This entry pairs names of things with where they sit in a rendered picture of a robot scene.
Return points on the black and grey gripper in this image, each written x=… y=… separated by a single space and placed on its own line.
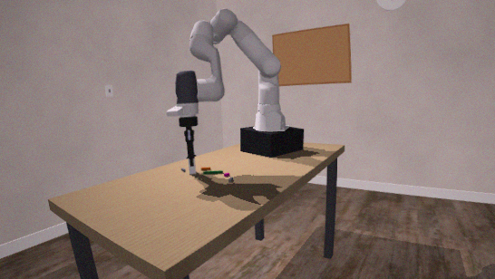
x=188 y=123

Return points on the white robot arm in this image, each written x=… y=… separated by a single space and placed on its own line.
x=212 y=89

